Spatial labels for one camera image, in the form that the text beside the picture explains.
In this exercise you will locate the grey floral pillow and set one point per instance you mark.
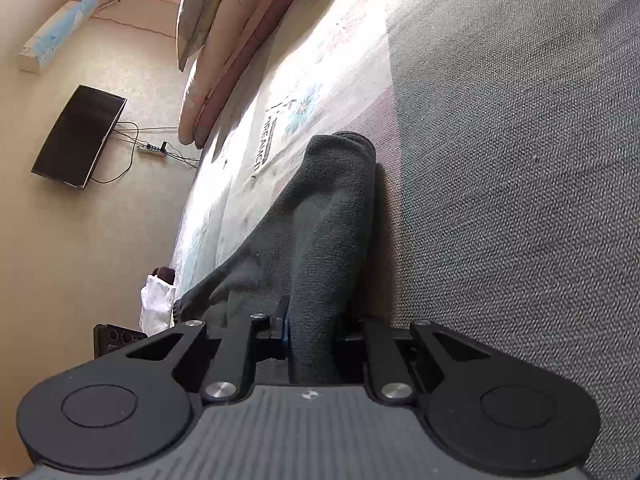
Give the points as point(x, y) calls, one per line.
point(193, 23)

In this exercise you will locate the pink floral folded quilt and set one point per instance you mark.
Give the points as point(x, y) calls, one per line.
point(222, 40)

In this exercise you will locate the wall air conditioner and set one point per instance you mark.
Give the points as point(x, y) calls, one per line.
point(41, 48)

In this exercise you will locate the white plush toy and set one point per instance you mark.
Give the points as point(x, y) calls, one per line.
point(157, 298)

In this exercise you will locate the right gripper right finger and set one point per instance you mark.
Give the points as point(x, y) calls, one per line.
point(373, 353)

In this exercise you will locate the white power strip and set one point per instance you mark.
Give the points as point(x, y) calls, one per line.
point(153, 150)

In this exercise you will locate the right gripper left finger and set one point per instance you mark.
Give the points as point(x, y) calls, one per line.
point(254, 338)

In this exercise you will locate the black flat television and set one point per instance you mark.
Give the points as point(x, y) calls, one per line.
point(76, 141)

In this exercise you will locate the dark grey sweatpants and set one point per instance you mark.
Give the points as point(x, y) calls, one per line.
point(308, 249)

